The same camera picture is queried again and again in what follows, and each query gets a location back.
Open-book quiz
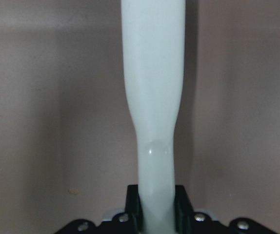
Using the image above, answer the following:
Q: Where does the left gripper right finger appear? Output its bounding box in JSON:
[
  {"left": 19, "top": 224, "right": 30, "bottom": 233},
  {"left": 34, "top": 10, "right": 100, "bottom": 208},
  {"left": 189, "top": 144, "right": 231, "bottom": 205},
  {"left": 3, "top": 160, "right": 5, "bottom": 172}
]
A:
[{"left": 174, "top": 185, "right": 193, "bottom": 234}]

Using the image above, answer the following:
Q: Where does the white hand brush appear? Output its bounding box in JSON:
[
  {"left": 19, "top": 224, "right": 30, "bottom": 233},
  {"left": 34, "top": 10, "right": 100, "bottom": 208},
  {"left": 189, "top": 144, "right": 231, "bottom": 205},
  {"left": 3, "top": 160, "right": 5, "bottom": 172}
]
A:
[{"left": 121, "top": 0, "right": 186, "bottom": 234}]

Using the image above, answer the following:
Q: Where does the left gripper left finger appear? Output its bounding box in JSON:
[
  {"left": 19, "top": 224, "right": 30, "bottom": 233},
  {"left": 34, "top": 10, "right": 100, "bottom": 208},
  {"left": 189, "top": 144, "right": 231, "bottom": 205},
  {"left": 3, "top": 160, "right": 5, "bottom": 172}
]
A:
[{"left": 125, "top": 185, "right": 143, "bottom": 234}]

